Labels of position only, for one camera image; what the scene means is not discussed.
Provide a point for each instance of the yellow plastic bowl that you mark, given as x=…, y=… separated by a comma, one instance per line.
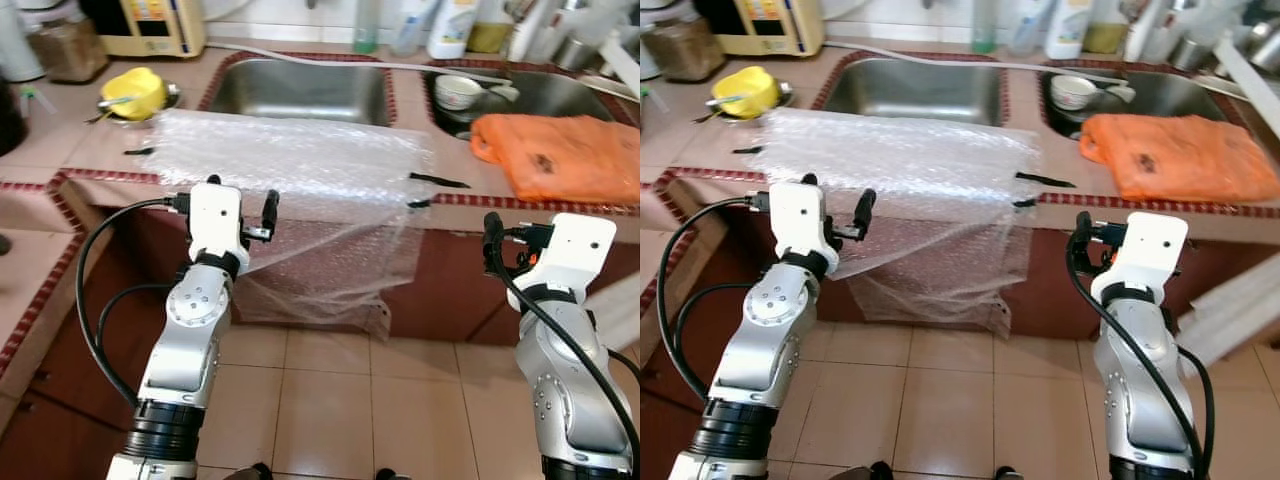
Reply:
x=138, y=90
x=750, y=90

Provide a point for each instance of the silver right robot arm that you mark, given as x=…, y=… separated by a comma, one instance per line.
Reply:
x=560, y=370
x=1135, y=380

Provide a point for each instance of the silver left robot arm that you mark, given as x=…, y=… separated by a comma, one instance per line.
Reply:
x=195, y=310
x=765, y=315

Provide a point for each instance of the clear bubble wrap sheet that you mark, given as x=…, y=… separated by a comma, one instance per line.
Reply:
x=300, y=170
x=900, y=170

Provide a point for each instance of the long black tape strip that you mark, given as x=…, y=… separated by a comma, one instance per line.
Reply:
x=438, y=180
x=1043, y=180

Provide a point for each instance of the small steel bowl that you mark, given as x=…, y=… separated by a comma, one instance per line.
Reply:
x=174, y=98
x=786, y=98

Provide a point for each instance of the orange plastic bag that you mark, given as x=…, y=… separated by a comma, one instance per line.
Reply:
x=560, y=155
x=1180, y=155

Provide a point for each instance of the steel sink basin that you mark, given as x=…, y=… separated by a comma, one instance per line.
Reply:
x=550, y=95
x=300, y=90
x=1170, y=95
x=910, y=90

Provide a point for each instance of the white ceramic bowl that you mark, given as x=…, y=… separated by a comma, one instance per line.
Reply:
x=458, y=92
x=1072, y=92

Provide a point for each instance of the white board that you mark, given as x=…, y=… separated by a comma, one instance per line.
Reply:
x=1235, y=305

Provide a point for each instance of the white ceramic spoon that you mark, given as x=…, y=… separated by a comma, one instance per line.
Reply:
x=1117, y=92
x=503, y=91

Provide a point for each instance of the cream water purifier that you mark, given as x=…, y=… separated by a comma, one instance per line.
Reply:
x=150, y=25
x=770, y=25

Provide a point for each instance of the glass jar with brown contents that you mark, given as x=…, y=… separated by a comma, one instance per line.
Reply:
x=68, y=52
x=690, y=52

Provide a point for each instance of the olive yellow jar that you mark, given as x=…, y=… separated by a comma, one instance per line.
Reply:
x=1108, y=35
x=492, y=35

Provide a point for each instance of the white pipe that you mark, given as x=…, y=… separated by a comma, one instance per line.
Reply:
x=1250, y=72
x=620, y=62

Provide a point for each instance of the white plastic bottle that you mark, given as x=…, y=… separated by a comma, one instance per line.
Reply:
x=1068, y=30
x=452, y=30

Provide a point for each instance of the clear bottle with green liquid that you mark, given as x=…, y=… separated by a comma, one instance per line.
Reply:
x=366, y=30
x=985, y=30

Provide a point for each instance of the clear plastic bottle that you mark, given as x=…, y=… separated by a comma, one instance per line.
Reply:
x=1027, y=30
x=410, y=30

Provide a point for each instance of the white plastic jug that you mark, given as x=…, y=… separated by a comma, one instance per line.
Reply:
x=20, y=40
x=650, y=40

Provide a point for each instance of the black kettle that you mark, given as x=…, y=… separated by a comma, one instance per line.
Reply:
x=10, y=115

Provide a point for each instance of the black left robot foot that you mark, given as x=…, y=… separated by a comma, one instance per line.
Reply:
x=865, y=472
x=250, y=472

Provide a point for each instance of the black robot foot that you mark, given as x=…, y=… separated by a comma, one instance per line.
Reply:
x=250, y=472
x=865, y=472
x=1007, y=475
x=392, y=475

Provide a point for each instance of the black right robot foot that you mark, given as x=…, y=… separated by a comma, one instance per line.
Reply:
x=1007, y=475
x=392, y=475

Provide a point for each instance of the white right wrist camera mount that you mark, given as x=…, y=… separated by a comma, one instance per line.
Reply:
x=1145, y=255
x=575, y=250

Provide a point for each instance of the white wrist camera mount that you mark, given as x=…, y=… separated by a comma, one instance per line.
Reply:
x=1145, y=255
x=797, y=222
x=215, y=220
x=575, y=250

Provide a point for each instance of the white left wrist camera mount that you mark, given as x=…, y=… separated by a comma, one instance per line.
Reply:
x=797, y=222
x=215, y=220

